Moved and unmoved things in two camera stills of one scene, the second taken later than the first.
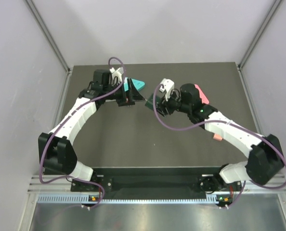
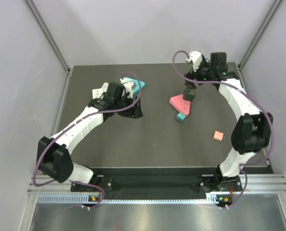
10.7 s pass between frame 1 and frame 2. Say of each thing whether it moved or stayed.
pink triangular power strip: moved
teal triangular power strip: stayed
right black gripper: moved
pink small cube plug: stayed
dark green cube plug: moved
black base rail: stayed
